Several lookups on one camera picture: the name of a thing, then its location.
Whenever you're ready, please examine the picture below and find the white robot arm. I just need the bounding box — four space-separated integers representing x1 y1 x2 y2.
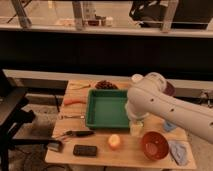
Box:
125 72 213 144

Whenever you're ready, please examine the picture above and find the purple bowl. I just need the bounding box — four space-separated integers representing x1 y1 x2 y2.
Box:
164 82 175 96

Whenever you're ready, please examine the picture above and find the black rectangular sponge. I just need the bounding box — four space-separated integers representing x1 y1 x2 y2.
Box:
73 145 97 157

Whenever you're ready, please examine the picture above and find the blue cloth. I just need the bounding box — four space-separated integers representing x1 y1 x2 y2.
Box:
168 140 188 166

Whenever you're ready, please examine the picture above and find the black handled brush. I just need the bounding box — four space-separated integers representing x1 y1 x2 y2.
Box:
47 130 94 152

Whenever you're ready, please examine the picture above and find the yellow banana peeler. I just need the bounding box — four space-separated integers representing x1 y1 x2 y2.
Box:
70 84 91 90

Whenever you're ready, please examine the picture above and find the green plastic tray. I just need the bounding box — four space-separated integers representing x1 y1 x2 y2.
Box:
85 89 129 129

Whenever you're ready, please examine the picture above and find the metal spoon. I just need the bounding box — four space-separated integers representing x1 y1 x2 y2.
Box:
58 115 85 120

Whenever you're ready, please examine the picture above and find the white plastic cup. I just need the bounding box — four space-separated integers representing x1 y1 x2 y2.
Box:
131 74 143 83

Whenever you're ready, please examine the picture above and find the yellow apple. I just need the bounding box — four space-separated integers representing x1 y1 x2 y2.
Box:
108 134 121 150

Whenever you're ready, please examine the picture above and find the red bowl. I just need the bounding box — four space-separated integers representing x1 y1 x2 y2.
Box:
141 131 169 161

